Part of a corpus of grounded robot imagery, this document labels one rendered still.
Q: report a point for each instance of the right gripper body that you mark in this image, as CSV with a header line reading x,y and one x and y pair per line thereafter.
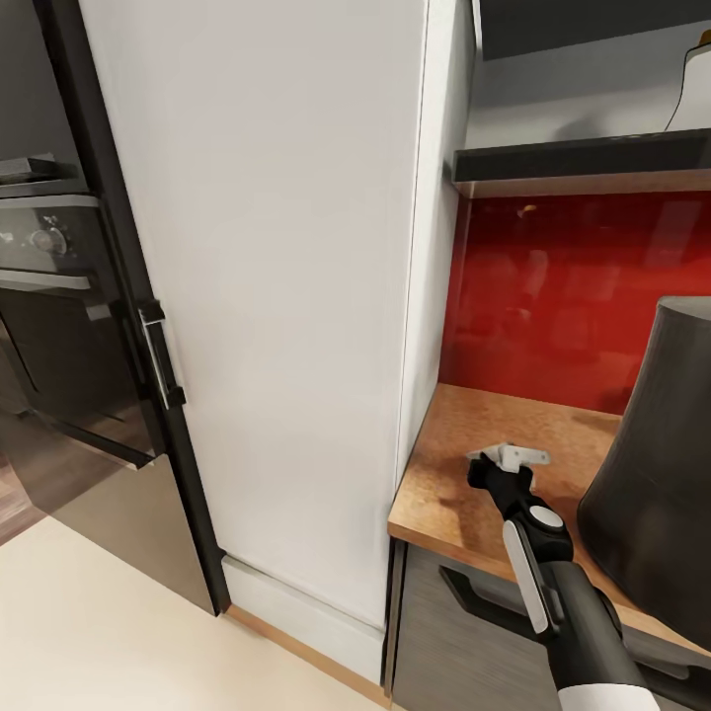
x,y
484,474

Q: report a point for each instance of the cabinet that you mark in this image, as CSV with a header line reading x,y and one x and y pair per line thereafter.
x,y
400,560
56,139

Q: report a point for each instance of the fridge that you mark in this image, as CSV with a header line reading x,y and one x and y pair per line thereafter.
x,y
288,165

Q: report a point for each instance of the bottle of coffee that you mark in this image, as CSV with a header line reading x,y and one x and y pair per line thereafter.
x,y
694,107

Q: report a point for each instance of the shelf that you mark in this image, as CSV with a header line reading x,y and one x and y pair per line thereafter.
x,y
644,163
515,27

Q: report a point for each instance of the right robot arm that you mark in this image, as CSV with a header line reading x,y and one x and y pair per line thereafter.
x,y
591,667

